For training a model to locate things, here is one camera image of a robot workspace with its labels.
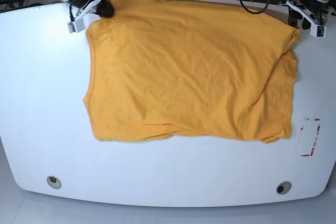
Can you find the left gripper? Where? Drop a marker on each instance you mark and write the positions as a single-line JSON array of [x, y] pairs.
[[314, 6]]

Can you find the yellow T-shirt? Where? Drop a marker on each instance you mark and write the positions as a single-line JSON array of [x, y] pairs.
[[161, 68]]

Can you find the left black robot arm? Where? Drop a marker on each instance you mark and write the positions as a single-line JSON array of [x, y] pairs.
[[310, 12]]

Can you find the red tape rectangle marking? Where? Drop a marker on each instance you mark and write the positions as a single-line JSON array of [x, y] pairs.
[[308, 136]]

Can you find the right table grommet hole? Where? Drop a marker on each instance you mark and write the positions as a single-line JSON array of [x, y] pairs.
[[283, 188]]

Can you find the table grommet hole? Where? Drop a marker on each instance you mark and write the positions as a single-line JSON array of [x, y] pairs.
[[283, 188], [54, 182]]

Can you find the left table grommet hole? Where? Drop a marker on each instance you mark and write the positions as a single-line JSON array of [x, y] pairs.
[[54, 182]]

